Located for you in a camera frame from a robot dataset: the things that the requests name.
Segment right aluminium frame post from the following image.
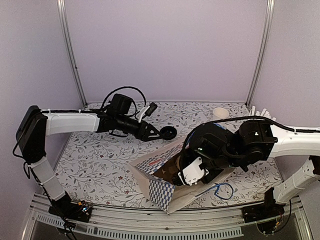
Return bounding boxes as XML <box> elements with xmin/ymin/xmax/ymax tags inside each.
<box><xmin>245</xmin><ymin>0</ymin><xmax>275</xmax><ymax>107</ymax></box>

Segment left aluminium frame post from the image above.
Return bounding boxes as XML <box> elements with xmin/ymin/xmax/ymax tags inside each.
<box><xmin>56</xmin><ymin>0</ymin><xmax>88</xmax><ymax>107</ymax></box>

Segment aluminium front rail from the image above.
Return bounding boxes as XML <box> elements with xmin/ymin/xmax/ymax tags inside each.
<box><xmin>22</xmin><ymin>194</ymin><xmax>313</xmax><ymax>240</ymax></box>

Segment brown cardboard cup carrier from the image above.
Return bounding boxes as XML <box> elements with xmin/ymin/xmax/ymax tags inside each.
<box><xmin>153</xmin><ymin>153</ymin><xmax>181</xmax><ymax>184</ymax></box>

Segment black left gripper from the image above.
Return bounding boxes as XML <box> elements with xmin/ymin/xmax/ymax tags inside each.
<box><xmin>116</xmin><ymin>114</ymin><xmax>164</xmax><ymax>142</ymax></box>

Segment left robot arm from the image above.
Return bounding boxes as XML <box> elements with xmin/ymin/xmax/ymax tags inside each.
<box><xmin>12</xmin><ymin>86</ymin><xmax>165</xmax><ymax>217</ymax></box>

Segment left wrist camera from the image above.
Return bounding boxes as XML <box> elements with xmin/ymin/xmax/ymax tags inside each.
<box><xmin>136</xmin><ymin>102</ymin><xmax>158</xmax><ymax>123</ymax></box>

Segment blue checkered paper bag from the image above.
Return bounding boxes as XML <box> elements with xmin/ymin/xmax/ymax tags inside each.
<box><xmin>128</xmin><ymin>122</ymin><xmax>237</xmax><ymax>216</ymax></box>

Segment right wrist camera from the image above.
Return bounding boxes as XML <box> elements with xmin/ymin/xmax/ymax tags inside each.
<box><xmin>173</xmin><ymin>157</ymin><xmax>205</xmax><ymax>186</ymax></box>

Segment aluminium frame post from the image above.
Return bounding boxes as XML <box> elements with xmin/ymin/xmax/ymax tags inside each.
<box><xmin>245</xmin><ymin>0</ymin><xmax>275</xmax><ymax>107</ymax></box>
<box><xmin>56</xmin><ymin>0</ymin><xmax>88</xmax><ymax>107</ymax></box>

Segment floral patterned table mat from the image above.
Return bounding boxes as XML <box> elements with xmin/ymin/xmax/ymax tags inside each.
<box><xmin>55</xmin><ymin>102</ymin><xmax>282</xmax><ymax>209</ymax></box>

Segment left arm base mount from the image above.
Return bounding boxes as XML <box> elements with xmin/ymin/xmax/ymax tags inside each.
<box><xmin>48</xmin><ymin>198</ymin><xmax>92</xmax><ymax>223</ymax></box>

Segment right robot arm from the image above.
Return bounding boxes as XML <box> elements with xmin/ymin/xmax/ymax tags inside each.
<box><xmin>177</xmin><ymin>116</ymin><xmax>320</xmax><ymax>218</ymax></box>

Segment white paper-wrapped straws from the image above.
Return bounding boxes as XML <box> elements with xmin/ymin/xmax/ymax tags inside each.
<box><xmin>249</xmin><ymin>105</ymin><xmax>276</xmax><ymax>121</ymax></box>

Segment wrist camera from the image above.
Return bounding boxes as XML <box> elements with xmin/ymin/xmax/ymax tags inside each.
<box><xmin>173</xmin><ymin>157</ymin><xmax>205</xmax><ymax>186</ymax></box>
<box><xmin>136</xmin><ymin>102</ymin><xmax>158</xmax><ymax>123</ymax></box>

